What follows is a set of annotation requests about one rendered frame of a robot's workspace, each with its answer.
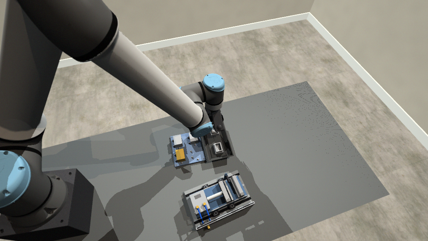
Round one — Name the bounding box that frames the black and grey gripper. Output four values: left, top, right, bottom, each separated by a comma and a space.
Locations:
205, 106, 224, 122

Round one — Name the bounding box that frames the yellow brass block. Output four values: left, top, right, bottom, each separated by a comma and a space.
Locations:
175, 149, 186, 162

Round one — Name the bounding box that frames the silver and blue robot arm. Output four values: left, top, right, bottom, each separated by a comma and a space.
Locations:
0, 0, 225, 228

